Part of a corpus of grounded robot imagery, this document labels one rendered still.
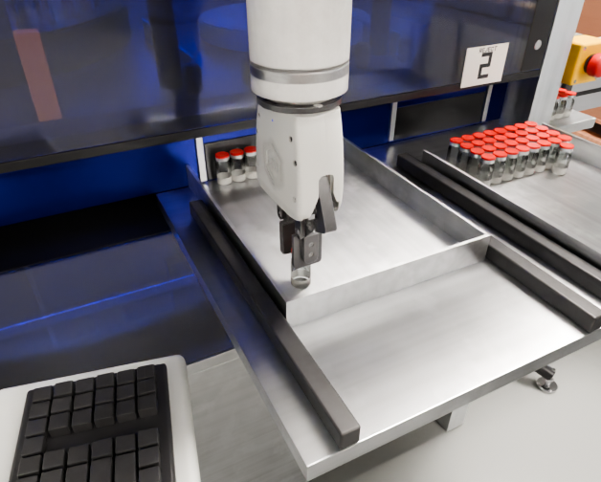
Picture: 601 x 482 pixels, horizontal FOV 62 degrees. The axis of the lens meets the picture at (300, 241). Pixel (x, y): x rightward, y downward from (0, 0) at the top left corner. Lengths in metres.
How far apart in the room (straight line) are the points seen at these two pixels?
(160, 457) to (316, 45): 0.37
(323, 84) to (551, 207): 0.45
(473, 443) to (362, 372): 1.11
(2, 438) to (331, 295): 0.35
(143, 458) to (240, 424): 0.55
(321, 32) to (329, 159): 0.10
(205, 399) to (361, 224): 0.45
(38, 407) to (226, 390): 0.45
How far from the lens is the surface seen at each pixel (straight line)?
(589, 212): 0.79
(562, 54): 1.02
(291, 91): 0.42
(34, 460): 0.53
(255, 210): 0.69
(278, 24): 0.41
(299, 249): 0.51
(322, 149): 0.43
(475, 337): 0.53
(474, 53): 0.86
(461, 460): 1.52
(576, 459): 1.64
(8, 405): 0.62
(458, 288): 0.58
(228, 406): 0.98
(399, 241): 0.64
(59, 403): 0.56
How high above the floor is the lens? 1.23
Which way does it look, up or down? 34 degrees down
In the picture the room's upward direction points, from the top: straight up
